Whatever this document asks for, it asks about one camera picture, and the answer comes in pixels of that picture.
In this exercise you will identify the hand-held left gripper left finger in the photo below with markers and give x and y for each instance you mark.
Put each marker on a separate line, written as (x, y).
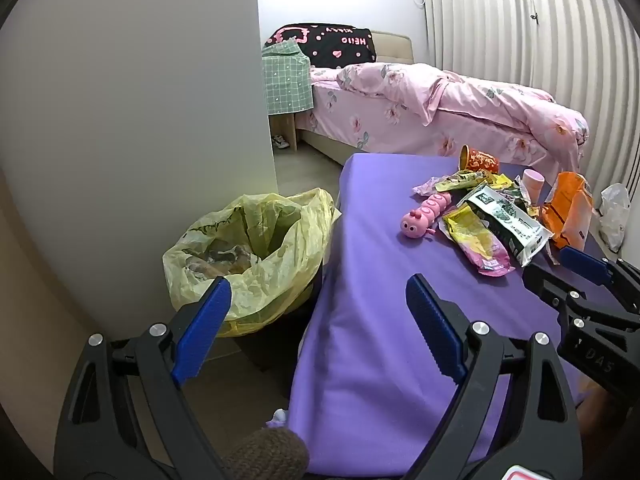
(205, 325)

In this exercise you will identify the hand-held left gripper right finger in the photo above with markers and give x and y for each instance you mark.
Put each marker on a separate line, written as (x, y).
(435, 325)

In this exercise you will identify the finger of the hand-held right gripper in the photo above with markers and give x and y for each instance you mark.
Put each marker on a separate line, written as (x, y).
(585, 262)
(550, 285)

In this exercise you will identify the orange snack bag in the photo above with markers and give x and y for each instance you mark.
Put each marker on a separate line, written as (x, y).
(570, 205)

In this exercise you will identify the green white snack packet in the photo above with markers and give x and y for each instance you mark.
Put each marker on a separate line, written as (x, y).
(510, 225)

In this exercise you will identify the yellow plastic trash bag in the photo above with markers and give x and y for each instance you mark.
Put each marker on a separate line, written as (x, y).
(280, 260)

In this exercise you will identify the pink candy wrapper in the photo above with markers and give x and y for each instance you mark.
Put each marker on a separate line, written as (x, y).
(427, 187)

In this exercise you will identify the red yellow snack bag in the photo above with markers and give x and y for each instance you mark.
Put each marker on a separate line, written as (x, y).
(481, 161)

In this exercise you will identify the white plastic bag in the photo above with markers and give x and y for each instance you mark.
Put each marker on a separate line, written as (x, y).
(615, 215)

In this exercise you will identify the purple tablecloth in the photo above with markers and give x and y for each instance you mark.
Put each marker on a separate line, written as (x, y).
(380, 360)

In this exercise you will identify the dark waste bin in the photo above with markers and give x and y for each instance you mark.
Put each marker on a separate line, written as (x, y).
(270, 347)

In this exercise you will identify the yellow pink snack packet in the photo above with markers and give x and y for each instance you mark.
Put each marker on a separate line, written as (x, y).
(480, 247)

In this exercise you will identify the pink caterpillar toy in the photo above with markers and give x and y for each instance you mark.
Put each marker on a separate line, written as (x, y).
(425, 212)

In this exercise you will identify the small yellow wrapper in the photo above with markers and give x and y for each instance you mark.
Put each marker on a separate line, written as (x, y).
(501, 181)

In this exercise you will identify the yellow green wrapper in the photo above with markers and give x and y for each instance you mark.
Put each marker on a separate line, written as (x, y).
(462, 180)

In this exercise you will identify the brown knitted cloth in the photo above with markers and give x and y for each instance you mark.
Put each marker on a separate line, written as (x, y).
(265, 455)

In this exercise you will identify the white sneaker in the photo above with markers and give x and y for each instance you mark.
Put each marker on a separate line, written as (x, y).
(281, 141)

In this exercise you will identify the pink floral duvet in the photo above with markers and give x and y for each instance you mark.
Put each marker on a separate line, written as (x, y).
(450, 95)

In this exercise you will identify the beige bed base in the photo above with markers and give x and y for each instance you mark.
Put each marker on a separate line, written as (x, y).
(320, 142)

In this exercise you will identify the wooden nightstand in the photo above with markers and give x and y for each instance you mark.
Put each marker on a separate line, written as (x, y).
(284, 122)

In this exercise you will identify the pink floral bed sheet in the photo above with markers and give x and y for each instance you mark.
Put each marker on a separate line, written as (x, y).
(360, 115)

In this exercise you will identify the white ribbed curtain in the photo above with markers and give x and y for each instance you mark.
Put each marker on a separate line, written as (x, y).
(525, 25)

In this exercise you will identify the green checked cloth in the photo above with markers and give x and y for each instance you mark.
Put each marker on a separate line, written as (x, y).
(285, 80)

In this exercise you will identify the beige headboard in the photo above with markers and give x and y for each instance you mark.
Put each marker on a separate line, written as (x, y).
(392, 47)

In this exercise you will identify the black pillow with pink print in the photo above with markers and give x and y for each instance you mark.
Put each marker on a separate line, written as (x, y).
(330, 42)

